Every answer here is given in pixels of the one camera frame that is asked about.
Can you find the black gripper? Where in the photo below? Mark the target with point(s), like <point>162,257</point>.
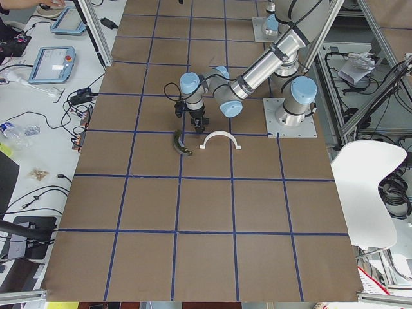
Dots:
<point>197,114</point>

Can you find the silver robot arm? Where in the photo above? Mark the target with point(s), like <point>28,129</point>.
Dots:
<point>295,24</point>

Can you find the green curved brake shoe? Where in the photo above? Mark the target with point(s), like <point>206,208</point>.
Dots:
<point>179,145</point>

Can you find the black power brick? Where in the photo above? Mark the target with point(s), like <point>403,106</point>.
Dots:
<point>82,96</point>

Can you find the black power adapter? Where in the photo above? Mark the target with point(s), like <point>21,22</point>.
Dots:
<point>108,23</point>

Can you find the near blue teach pendant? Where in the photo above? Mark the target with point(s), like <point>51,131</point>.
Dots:
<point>53,65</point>

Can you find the blue teach pendant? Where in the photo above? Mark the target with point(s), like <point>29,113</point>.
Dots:
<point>53,65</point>
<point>68,23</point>

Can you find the far blue teach pendant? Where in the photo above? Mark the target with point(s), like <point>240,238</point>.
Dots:
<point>68,23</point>

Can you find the white chair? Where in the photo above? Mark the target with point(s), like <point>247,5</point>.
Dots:
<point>358,169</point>

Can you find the white paper stack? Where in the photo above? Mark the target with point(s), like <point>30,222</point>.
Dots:
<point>357,66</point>

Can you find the small snack bag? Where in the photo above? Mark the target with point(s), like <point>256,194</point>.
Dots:
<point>38,174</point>

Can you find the plastic water bottle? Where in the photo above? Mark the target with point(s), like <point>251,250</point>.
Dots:
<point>12,131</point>

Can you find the black monitor stand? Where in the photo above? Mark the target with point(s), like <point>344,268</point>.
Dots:
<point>27,237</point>

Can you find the white curved plastic bracket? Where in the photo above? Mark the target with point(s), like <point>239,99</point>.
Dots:
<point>220,135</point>

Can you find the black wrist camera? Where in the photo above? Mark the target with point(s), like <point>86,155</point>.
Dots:
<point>179,108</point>

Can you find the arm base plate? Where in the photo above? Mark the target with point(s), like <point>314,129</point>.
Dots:
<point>281,124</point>
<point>259,29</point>

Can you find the aluminium frame post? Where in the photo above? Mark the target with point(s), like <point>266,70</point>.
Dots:
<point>92,24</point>

